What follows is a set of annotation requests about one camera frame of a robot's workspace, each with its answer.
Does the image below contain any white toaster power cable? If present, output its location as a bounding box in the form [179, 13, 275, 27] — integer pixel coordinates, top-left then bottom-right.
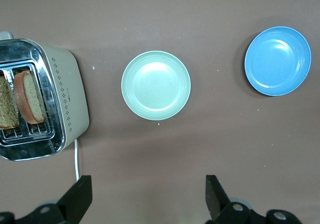
[73, 138, 81, 182]

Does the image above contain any pale green plate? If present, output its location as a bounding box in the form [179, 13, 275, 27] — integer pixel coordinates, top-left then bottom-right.
[120, 50, 192, 121]

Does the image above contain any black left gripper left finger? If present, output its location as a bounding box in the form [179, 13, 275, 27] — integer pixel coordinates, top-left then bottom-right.
[14, 175, 93, 224]

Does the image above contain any brown bread slice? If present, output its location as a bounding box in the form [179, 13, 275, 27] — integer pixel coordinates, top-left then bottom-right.
[0, 75, 21, 130]
[13, 70, 48, 125]

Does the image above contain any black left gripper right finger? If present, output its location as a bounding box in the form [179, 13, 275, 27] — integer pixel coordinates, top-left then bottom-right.
[205, 174, 304, 224]

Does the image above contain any blue plate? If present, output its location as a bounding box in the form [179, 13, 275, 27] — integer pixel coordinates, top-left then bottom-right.
[244, 26, 312, 97]

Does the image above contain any beige chrome-topped toaster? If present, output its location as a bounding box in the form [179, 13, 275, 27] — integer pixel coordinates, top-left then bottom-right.
[0, 31, 90, 162]

